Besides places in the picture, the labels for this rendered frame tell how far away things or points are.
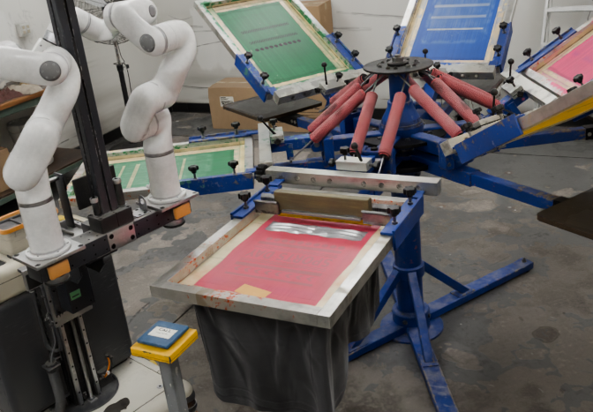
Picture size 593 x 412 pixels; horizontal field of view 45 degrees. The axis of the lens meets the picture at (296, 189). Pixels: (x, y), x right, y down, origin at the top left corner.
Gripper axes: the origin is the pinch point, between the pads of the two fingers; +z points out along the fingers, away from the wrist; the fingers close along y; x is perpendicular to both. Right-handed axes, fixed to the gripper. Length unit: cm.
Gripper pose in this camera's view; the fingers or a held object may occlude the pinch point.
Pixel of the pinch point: (33, 86)
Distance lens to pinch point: 247.8
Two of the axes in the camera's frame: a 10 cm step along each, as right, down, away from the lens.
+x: 3.6, 2.5, -9.0
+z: -4.5, 8.9, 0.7
